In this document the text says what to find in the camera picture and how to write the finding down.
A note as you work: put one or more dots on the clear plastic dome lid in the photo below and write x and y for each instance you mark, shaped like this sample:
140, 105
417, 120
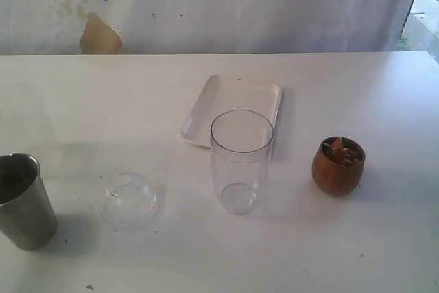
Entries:
129, 200

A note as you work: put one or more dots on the clear plastic shaker cup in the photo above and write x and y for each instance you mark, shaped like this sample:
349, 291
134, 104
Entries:
241, 141

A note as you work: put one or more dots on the wooden blocks and coins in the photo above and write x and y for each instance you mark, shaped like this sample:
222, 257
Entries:
343, 151

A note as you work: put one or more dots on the white rectangular tray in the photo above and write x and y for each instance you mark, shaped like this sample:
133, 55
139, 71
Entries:
221, 94

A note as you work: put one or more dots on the brown wooden cup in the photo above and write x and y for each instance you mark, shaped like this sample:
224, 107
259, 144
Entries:
334, 179

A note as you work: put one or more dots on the stainless steel cup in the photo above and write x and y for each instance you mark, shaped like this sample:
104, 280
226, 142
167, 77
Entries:
27, 216

